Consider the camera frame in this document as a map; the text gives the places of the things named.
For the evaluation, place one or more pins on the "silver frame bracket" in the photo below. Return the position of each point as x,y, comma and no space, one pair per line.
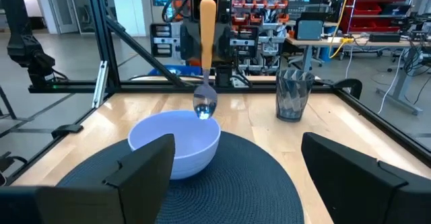
100,82

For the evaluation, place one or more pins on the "red bin shelf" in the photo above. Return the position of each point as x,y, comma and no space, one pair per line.
367,8

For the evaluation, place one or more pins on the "dark translucent faceted tumbler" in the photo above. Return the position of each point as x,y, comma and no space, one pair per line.
293,99

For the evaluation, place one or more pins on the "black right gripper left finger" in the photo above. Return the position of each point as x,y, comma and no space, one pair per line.
141,183

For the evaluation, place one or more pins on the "wooden office desk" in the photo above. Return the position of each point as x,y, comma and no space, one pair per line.
320,43

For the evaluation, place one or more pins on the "lavender plastic bowl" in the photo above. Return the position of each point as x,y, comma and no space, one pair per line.
195,156

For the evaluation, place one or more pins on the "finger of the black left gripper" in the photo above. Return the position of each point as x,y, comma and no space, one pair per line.
224,45
189,45

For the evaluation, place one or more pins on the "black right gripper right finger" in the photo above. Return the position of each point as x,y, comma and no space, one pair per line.
353,187

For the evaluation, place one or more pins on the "black corner clamp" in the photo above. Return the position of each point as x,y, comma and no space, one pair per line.
350,84

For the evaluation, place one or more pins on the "blue plastic bin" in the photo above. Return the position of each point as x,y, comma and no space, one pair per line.
182,70

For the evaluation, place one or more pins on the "black box on desk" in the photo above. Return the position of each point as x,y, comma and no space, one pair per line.
384,37

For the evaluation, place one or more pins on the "grey box device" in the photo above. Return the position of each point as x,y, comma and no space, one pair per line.
309,30

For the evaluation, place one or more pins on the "black table edge clamp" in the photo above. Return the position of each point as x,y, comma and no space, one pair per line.
67,129

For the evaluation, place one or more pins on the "dark round woven placemat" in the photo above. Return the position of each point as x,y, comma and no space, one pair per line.
242,183

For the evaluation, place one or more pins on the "black aluminium table frame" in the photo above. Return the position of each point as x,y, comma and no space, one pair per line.
151,87

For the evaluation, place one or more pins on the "parts cabinet with bins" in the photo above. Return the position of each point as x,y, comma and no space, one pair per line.
269,35

